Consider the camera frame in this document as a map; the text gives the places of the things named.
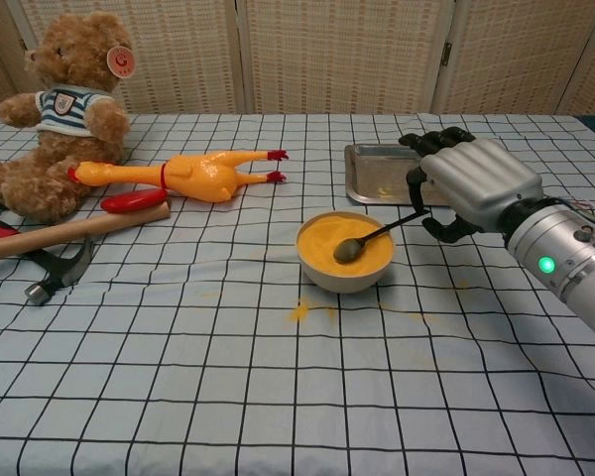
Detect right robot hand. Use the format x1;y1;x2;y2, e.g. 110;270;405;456
398;126;546;244

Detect black spoon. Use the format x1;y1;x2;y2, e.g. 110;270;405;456
332;210;430;263

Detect silver metal tray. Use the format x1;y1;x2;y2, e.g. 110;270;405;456
344;143;458;206

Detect white bowl of yellow powder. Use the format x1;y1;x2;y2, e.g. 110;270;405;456
296;211;397;295

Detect orange powder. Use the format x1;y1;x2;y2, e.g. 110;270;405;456
297;213;395;278

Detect yellow powder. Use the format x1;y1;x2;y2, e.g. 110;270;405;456
288;296;338;322

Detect beige woven folding screen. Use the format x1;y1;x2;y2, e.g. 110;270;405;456
0;0;595;118

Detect yellow rubber chicken toy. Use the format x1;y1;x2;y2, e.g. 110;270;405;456
67;148;290;203

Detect brown teddy bear striped shirt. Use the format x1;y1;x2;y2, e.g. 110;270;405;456
0;12;132;224

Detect right arm wire bundle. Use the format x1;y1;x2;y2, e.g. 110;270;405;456
559;196;595;225

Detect claw hammer red black handle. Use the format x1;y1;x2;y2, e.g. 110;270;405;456
0;210;94;306

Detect plain wooden handle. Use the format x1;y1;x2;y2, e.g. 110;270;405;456
0;200;172;263

